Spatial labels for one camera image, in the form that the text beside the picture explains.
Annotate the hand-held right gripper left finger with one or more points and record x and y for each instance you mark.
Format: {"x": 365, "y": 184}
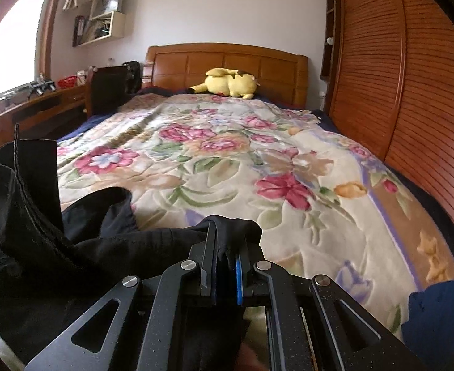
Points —
{"x": 214, "y": 270}

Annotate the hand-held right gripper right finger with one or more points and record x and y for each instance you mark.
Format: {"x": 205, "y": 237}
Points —
{"x": 240, "y": 282}

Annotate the black button coat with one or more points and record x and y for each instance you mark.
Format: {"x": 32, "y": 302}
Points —
{"x": 95, "y": 247}

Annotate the floral blanket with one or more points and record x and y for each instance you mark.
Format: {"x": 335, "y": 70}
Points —
{"x": 250, "y": 154}

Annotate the yellow plush toy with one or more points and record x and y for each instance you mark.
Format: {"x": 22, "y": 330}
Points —
{"x": 230, "y": 83}

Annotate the blue cloth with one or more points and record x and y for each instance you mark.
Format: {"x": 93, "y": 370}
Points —
{"x": 435, "y": 309}

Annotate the wooden bed headboard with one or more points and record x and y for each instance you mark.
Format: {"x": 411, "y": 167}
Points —
{"x": 188, "y": 62}

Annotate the black garment on chair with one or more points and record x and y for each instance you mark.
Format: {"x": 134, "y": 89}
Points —
{"x": 132, "y": 75}

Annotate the wooden chair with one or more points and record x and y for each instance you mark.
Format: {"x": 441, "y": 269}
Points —
{"x": 103, "y": 89}

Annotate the small white box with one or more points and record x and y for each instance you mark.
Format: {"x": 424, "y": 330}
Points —
{"x": 81, "y": 77}

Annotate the red basket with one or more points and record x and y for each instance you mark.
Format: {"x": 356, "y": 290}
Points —
{"x": 67, "y": 82}

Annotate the wooden desk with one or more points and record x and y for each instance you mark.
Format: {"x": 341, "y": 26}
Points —
{"x": 26, "y": 114}

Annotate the black device on desk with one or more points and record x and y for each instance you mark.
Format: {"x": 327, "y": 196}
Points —
{"x": 41, "y": 85}

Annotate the wooden louvered wardrobe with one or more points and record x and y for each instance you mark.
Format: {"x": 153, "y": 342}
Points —
{"x": 404, "y": 85}

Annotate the black binder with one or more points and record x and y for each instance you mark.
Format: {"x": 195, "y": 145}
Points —
{"x": 79, "y": 31}

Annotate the white wall shelf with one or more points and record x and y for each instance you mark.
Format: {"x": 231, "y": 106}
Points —
{"x": 118, "y": 25}

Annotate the window with wooden frame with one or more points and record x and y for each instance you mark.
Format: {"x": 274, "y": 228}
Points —
{"x": 10, "y": 46}

